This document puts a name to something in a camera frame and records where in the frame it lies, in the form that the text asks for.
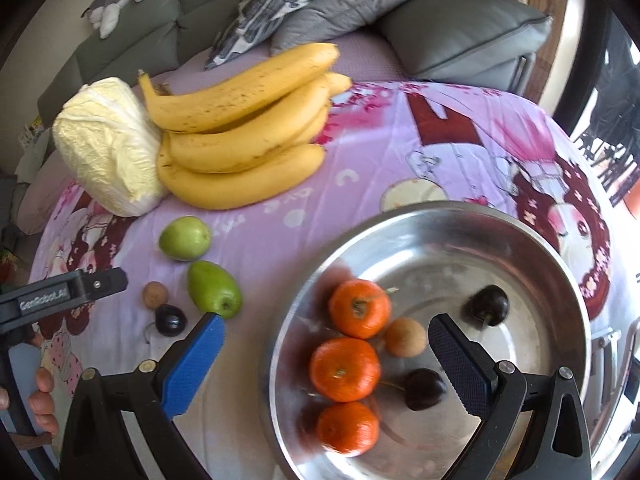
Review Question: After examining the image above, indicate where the dark door frame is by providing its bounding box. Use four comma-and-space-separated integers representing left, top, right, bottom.
564, 0, 617, 137

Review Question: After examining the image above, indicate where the stainless steel basin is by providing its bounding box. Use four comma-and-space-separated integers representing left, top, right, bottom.
267, 200, 594, 480

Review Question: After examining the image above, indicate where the napa cabbage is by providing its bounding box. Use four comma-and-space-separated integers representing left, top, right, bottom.
52, 77, 169, 218

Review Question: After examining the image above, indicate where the white phone stand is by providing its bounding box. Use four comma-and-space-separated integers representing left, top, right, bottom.
590, 327, 632, 411

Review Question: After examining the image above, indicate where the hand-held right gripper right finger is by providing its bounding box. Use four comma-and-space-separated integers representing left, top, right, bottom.
426, 311, 594, 480

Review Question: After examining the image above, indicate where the dark cherry with long stem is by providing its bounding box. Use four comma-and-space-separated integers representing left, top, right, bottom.
466, 284, 510, 329

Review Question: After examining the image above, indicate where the black and white patterned pillow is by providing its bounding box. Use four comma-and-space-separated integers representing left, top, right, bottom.
203, 0, 371, 71

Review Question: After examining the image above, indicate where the pink cartoon printed blanket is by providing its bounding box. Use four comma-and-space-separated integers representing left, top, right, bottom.
27, 80, 640, 480

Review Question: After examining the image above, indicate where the person's left hand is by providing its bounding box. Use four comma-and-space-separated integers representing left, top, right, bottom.
27, 367, 61, 438

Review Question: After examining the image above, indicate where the grey leather sofa cushion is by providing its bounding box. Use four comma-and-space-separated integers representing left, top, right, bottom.
377, 0, 554, 96

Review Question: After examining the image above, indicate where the brown longan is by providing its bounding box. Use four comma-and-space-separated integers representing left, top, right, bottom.
383, 317, 428, 359
142, 281, 168, 310

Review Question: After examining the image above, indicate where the printed booklet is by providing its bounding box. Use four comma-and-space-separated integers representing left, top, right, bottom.
20, 117, 49, 149

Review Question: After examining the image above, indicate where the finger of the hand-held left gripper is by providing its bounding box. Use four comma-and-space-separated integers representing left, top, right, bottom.
75, 267, 129, 306

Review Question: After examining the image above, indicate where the oblong green jujube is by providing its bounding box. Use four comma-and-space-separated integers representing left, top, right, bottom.
187, 259, 244, 320

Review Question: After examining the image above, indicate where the round green jujube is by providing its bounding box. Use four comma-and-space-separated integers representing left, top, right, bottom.
158, 215, 212, 262

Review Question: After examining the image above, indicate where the black folding rack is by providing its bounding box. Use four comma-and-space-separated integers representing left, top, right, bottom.
574, 35, 640, 207

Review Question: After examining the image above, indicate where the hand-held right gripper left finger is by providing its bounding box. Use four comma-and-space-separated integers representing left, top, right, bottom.
59, 311, 227, 480

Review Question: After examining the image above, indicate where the grey fabric pillow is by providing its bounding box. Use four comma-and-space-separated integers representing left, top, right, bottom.
269, 0, 461, 57

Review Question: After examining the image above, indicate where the grey sofa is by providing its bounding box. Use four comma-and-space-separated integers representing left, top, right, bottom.
15, 0, 554, 186

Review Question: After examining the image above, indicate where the orange tangerine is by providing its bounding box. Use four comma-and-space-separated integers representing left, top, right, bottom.
315, 401, 380, 458
308, 337, 382, 404
327, 279, 392, 340

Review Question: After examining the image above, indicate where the yellow banana bunch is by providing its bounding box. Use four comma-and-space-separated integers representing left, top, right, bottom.
138, 42, 354, 210

